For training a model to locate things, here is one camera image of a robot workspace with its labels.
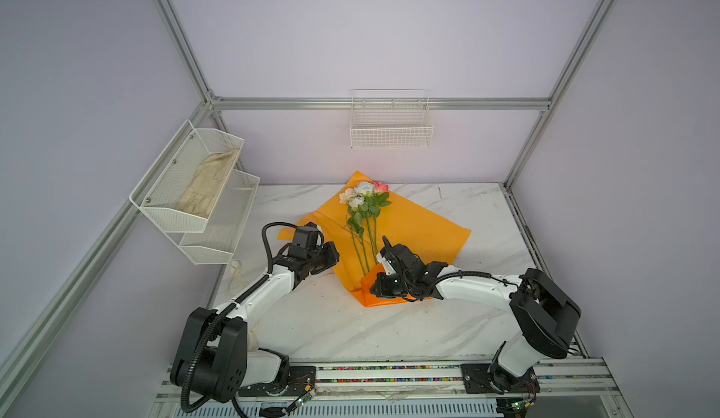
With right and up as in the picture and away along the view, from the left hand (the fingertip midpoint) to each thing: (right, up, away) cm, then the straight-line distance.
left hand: (339, 255), depth 87 cm
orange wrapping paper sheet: (+34, +4, +19) cm, 39 cm away
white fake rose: (+7, +22, +23) cm, 33 cm away
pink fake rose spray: (+14, +23, +28) cm, 39 cm away
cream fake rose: (+4, +17, +20) cm, 27 cm away
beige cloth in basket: (-39, +23, -6) cm, 45 cm away
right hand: (+9, -10, -4) cm, 14 cm away
